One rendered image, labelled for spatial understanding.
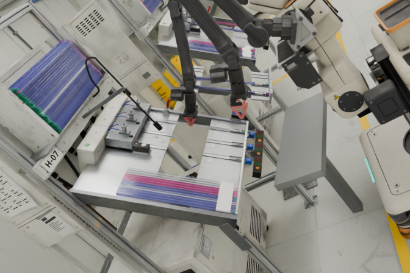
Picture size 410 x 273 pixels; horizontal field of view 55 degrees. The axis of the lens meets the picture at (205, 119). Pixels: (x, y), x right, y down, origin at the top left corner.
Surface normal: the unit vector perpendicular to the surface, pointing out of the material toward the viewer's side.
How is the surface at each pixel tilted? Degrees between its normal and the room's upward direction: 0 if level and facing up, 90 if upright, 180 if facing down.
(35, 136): 90
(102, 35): 90
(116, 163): 43
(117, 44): 90
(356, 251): 0
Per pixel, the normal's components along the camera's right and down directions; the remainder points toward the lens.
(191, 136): -0.15, 0.56
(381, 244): -0.62, -0.70
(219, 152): 0.07, -0.81
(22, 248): 0.77, -0.44
